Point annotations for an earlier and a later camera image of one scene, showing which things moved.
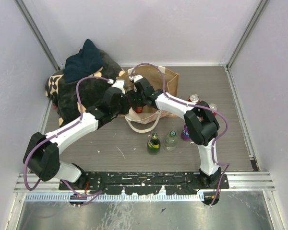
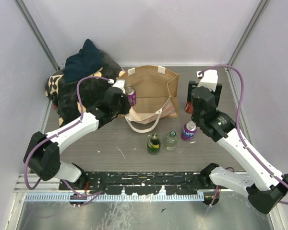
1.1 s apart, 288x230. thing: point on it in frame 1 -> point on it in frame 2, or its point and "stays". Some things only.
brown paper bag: x=159 y=77 stays
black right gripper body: x=138 y=98 -> x=218 y=92
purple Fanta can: x=185 y=135 stays
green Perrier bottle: x=153 y=144 stays
